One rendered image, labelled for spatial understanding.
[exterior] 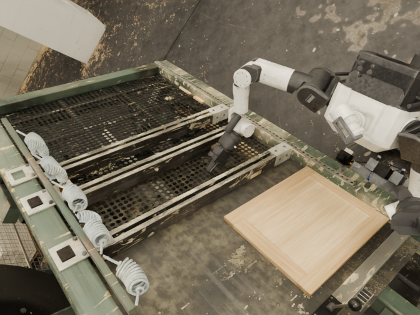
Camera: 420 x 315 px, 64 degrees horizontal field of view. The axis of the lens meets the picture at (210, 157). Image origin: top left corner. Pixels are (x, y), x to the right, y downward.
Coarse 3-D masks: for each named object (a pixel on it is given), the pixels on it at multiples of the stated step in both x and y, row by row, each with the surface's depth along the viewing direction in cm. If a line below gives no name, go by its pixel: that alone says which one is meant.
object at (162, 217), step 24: (240, 168) 156; (264, 168) 164; (192, 192) 141; (216, 192) 146; (96, 216) 109; (144, 216) 129; (168, 216) 132; (72, 240) 114; (120, 240) 120; (72, 264) 107
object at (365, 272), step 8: (392, 232) 136; (392, 240) 133; (400, 240) 133; (384, 248) 129; (392, 248) 130; (376, 256) 126; (384, 256) 126; (368, 264) 123; (376, 264) 123; (360, 272) 120; (368, 272) 120; (376, 272) 124; (352, 280) 117; (360, 280) 117; (368, 280) 118; (344, 288) 114; (352, 288) 115; (360, 288) 115; (336, 296) 112; (344, 296) 112; (352, 296) 112
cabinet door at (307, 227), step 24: (264, 192) 152; (288, 192) 154; (312, 192) 155; (336, 192) 156; (240, 216) 140; (264, 216) 141; (288, 216) 142; (312, 216) 143; (336, 216) 144; (360, 216) 145; (384, 216) 146; (264, 240) 131; (288, 240) 132; (312, 240) 133; (336, 240) 134; (360, 240) 134; (288, 264) 123; (312, 264) 124; (336, 264) 124; (312, 288) 116
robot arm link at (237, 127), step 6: (234, 114) 153; (234, 120) 152; (240, 120) 155; (228, 126) 152; (234, 126) 153; (240, 126) 153; (246, 126) 151; (252, 126) 153; (228, 132) 153; (234, 132) 154; (240, 132) 154; (246, 132) 153; (252, 132) 155; (234, 138) 154; (240, 138) 156
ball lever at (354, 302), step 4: (352, 300) 99; (356, 300) 98; (328, 304) 108; (332, 304) 107; (340, 304) 104; (344, 304) 102; (348, 304) 99; (352, 304) 98; (356, 304) 98; (360, 304) 98; (328, 308) 107; (332, 308) 107; (352, 308) 98; (356, 308) 97; (360, 308) 98
